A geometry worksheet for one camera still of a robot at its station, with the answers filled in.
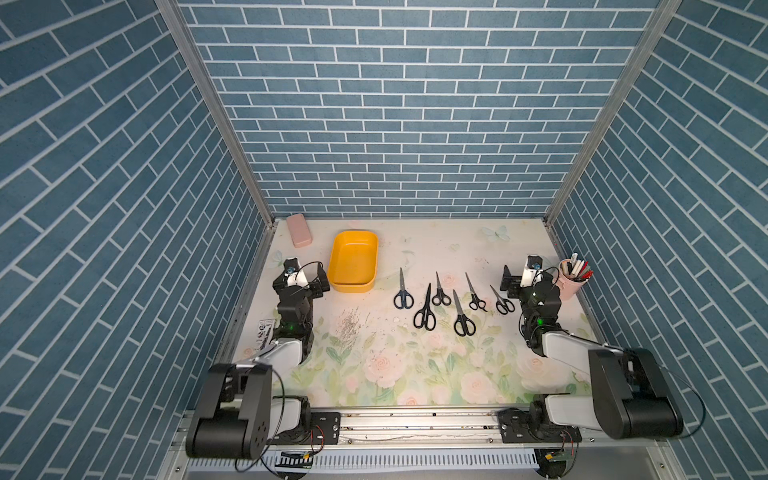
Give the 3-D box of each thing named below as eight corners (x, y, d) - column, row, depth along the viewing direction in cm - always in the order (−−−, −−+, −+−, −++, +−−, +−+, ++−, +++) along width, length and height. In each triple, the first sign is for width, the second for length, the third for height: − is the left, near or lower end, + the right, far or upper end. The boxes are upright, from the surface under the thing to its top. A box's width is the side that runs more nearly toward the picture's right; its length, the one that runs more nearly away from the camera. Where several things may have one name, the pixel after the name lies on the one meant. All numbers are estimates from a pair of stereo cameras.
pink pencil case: (294, 250, 114) (292, 245, 112) (286, 221, 124) (284, 216, 122) (314, 244, 116) (313, 239, 114) (305, 216, 126) (303, 211, 124)
